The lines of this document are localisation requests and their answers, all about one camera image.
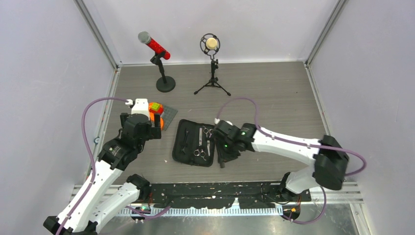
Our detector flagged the silver hair scissors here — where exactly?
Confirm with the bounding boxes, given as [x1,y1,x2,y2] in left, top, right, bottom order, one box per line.
[198,125,214,147]

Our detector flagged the silver thinning scissors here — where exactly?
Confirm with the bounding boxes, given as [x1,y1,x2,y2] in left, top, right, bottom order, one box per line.
[193,140,210,161]

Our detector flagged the black tool pouch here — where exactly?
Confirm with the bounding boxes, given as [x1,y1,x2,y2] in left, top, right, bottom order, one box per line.
[172,119,215,167]

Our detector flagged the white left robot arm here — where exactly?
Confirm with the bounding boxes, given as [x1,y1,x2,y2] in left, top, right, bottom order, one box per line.
[43,113,161,235]

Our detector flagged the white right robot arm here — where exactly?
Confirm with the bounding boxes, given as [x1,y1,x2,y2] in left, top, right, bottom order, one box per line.
[213,119,349,201]

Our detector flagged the orange curved toy slide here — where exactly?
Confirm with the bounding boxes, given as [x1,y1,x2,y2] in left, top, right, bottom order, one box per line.
[148,102,165,131]

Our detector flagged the lime green toy brick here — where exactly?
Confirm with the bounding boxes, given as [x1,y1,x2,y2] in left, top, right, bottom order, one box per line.
[151,102,162,111]

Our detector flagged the red toy block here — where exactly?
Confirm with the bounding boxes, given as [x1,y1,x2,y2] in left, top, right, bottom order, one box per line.
[149,103,164,117]

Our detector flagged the black round-base microphone stand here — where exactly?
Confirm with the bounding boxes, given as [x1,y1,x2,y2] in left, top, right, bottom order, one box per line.
[150,52,176,93]

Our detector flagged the black tripod microphone stand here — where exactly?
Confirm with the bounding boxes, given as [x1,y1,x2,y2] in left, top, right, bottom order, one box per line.
[194,59,231,96]

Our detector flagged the red handheld microphone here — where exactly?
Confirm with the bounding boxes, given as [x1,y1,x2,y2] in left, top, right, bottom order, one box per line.
[138,31,171,60]

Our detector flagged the beige condenser microphone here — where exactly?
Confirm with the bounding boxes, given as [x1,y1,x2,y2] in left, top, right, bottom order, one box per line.
[200,33,220,54]

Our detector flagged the grey studded base plate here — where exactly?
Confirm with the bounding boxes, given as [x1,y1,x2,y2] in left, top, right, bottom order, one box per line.
[161,105,178,131]

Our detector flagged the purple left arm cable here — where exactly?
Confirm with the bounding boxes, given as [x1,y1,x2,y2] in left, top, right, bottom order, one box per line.
[55,97,172,235]

